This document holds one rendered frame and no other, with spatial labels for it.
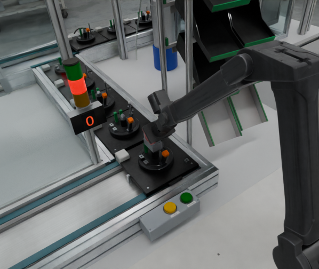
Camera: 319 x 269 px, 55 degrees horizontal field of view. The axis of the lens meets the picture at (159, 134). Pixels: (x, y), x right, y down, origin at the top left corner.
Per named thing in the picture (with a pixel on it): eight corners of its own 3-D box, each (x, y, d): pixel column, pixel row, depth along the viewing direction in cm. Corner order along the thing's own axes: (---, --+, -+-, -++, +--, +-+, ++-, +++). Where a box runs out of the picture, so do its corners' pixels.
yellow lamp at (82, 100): (92, 103, 101) (89, 91, 98) (78, 109, 99) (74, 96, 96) (86, 97, 105) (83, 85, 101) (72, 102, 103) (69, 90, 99)
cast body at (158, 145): (162, 148, 114) (161, 133, 110) (152, 152, 112) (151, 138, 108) (150, 136, 120) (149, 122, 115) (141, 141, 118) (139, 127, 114)
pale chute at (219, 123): (237, 136, 125) (242, 135, 121) (209, 147, 121) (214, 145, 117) (213, 73, 126) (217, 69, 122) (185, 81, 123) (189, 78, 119)
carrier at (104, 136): (161, 134, 135) (160, 111, 127) (113, 158, 126) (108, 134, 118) (134, 110, 151) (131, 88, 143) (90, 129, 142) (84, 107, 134)
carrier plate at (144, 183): (198, 167, 118) (199, 163, 117) (146, 197, 109) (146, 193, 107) (164, 136, 134) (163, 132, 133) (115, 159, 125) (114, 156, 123)
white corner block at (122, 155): (130, 161, 124) (129, 153, 121) (120, 166, 122) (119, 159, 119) (125, 155, 127) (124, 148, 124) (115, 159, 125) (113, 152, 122)
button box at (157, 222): (200, 210, 109) (200, 199, 105) (151, 242, 101) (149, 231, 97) (188, 198, 114) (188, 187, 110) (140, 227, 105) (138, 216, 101)
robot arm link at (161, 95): (166, 122, 86) (191, 113, 89) (151, 86, 88) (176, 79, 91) (153, 133, 97) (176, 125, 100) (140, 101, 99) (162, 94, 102)
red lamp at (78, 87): (89, 91, 98) (86, 77, 95) (74, 96, 96) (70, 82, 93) (83, 85, 101) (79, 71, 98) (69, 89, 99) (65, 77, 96)
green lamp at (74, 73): (86, 77, 95) (82, 63, 92) (70, 82, 93) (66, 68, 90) (79, 71, 98) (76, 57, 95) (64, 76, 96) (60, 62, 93)
